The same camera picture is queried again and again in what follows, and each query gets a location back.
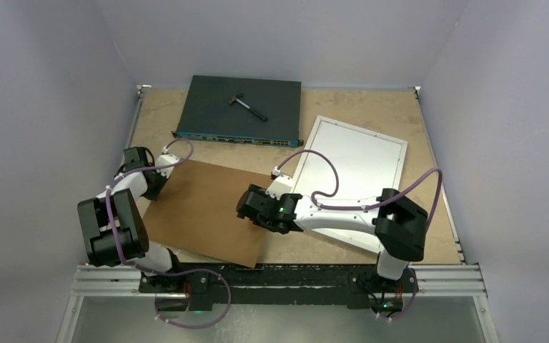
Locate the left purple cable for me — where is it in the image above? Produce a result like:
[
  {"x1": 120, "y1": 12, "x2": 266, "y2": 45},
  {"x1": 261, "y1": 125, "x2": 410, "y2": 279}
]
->
[{"x1": 104, "y1": 138, "x2": 232, "y2": 330}]

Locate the small black-handled hammer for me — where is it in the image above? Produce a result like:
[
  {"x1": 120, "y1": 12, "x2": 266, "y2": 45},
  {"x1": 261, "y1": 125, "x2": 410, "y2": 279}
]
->
[{"x1": 229, "y1": 93, "x2": 268, "y2": 121}]

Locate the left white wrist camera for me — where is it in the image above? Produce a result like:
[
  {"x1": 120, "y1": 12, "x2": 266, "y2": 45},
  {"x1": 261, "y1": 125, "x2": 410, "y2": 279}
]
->
[{"x1": 155, "y1": 147, "x2": 181, "y2": 179}]

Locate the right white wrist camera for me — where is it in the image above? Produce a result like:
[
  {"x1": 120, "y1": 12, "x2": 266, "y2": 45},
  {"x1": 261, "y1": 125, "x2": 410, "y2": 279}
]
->
[{"x1": 265, "y1": 170, "x2": 294, "y2": 199}]

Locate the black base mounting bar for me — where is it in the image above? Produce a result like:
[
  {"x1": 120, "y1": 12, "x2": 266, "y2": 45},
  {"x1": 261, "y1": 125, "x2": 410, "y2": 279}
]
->
[{"x1": 139, "y1": 262, "x2": 418, "y2": 312}]

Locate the dark network switch box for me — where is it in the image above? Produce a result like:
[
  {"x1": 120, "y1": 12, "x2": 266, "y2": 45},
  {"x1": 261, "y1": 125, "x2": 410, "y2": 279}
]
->
[{"x1": 172, "y1": 75, "x2": 304, "y2": 148}]

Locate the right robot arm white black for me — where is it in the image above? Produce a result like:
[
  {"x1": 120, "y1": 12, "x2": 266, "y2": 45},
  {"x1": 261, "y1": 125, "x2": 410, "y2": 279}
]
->
[{"x1": 236, "y1": 184, "x2": 430, "y2": 291}]

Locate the white picture frame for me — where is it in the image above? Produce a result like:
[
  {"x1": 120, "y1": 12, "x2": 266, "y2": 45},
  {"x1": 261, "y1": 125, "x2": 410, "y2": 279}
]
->
[{"x1": 281, "y1": 114, "x2": 410, "y2": 255}]

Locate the landscape photo print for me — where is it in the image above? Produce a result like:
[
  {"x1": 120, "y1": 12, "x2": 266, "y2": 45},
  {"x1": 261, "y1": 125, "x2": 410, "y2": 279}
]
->
[{"x1": 291, "y1": 121, "x2": 404, "y2": 242}]

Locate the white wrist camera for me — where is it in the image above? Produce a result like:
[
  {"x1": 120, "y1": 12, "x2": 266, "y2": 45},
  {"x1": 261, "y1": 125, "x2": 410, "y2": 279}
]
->
[
  {"x1": 155, "y1": 147, "x2": 181, "y2": 179},
  {"x1": 265, "y1": 170, "x2": 294, "y2": 199}
]

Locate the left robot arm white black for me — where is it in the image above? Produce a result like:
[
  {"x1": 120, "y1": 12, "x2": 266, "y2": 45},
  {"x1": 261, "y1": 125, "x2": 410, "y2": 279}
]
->
[{"x1": 77, "y1": 146, "x2": 186, "y2": 292}]

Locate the brown cardboard backing board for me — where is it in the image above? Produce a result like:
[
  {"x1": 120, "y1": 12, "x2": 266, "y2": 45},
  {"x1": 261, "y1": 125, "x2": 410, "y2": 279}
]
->
[{"x1": 143, "y1": 160, "x2": 270, "y2": 267}]

